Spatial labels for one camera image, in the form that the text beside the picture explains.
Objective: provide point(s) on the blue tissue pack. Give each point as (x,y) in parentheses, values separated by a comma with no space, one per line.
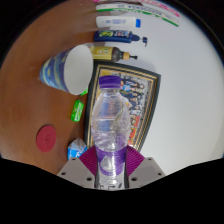
(76,150)

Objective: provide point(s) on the flat round red coaster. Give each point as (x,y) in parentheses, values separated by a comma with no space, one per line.
(46,138)

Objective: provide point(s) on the clear purple-capped water bottle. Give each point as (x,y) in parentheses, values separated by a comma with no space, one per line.
(110,130)

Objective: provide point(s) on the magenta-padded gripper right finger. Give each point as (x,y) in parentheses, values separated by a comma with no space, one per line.
(146,170)

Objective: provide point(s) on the long pink white box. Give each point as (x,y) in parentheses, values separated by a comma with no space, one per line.
(163,8)

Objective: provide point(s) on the blue yellow patterned paper cup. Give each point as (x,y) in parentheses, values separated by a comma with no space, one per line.
(76,68)

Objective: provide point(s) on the green soap packet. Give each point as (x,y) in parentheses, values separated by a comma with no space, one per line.
(84,92)
(77,111)

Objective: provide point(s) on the white blue-capped lotion bottle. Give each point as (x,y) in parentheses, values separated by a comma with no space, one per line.
(115,22)

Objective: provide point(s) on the framed group photo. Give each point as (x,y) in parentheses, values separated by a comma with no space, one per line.
(143,100)

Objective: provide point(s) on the dark blue pump bottle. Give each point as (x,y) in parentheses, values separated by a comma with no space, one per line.
(113,36)

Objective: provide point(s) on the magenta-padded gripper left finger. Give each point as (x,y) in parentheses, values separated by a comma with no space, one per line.
(77,170)

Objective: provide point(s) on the long green white box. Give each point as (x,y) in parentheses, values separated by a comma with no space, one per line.
(133,10)

